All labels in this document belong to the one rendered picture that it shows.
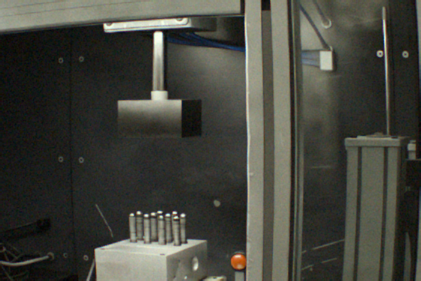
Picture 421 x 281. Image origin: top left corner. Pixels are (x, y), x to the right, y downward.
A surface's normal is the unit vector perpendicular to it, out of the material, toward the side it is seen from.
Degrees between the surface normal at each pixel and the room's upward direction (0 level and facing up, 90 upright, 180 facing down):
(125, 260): 90
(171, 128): 90
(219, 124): 90
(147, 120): 90
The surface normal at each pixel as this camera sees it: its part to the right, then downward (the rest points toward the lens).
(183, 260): 0.93, 0.01
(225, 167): -0.37, 0.05
